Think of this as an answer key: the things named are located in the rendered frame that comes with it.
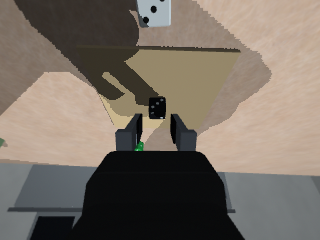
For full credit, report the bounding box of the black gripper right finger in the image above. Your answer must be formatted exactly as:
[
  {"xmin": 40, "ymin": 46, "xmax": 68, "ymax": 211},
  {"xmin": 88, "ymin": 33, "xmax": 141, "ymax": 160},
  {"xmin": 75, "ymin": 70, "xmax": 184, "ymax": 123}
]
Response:
[{"xmin": 170, "ymin": 114, "xmax": 197, "ymax": 151}]

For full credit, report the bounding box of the white die with black pips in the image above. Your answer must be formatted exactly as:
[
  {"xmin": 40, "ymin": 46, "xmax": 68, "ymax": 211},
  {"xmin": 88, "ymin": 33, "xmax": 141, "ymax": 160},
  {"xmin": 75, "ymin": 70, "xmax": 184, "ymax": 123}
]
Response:
[{"xmin": 135, "ymin": 0, "xmax": 171, "ymax": 28}]

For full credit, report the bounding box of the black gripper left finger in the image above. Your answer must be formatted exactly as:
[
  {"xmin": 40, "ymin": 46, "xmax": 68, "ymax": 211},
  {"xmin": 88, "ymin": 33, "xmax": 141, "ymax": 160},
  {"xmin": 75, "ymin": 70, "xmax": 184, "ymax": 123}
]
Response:
[{"xmin": 115, "ymin": 113, "xmax": 143, "ymax": 151}]

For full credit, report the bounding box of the tan flat mat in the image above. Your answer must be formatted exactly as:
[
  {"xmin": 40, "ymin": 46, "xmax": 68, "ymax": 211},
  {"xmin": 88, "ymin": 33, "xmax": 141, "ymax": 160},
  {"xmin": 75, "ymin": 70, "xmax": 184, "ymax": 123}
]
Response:
[{"xmin": 76, "ymin": 45, "xmax": 241, "ymax": 129}]

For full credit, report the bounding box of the green die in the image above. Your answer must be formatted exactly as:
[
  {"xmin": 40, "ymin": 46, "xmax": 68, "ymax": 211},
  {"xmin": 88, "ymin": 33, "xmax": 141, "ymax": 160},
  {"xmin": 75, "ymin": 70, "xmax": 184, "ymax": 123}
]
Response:
[{"xmin": 135, "ymin": 141, "xmax": 144, "ymax": 151}]

